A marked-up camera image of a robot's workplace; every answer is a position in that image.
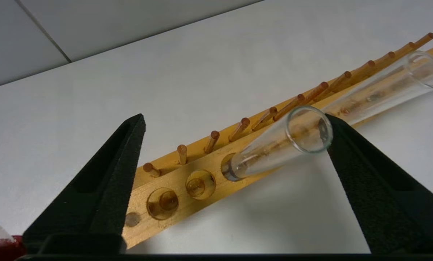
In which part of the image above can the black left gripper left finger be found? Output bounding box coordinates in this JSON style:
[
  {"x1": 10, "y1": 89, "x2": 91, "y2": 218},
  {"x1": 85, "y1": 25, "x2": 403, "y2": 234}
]
[{"x1": 22, "y1": 114, "x2": 146, "y2": 250}]

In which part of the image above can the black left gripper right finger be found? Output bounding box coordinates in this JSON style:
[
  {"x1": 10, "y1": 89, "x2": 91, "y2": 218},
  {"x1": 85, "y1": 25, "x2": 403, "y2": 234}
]
[{"x1": 320, "y1": 114, "x2": 433, "y2": 253}]

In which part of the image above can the blue pigment glass test tube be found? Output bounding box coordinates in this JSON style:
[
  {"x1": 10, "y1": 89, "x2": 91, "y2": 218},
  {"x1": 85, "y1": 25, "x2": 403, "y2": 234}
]
[{"x1": 221, "y1": 105, "x2": 334, "y2": 182}]

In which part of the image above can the yellow pigment glass test tube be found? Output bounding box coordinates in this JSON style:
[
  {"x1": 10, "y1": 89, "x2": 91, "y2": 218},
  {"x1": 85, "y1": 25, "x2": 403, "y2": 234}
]
[{"x1": 323, "y1": 50, "x2": 433, "y2": 126}]

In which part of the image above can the wooden test tube rack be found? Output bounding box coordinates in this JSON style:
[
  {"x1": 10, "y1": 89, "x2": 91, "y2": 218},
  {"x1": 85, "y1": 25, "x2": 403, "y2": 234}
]
[{"x1": 122, "y1": 32, "x2": 433, "y2": 250}]

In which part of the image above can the dark red plastic cup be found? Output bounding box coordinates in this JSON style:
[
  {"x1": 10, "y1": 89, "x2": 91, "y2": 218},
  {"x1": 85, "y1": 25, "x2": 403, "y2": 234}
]
[{"x1": 0, "y1": 235, "x2": 25, "y2": 261}]

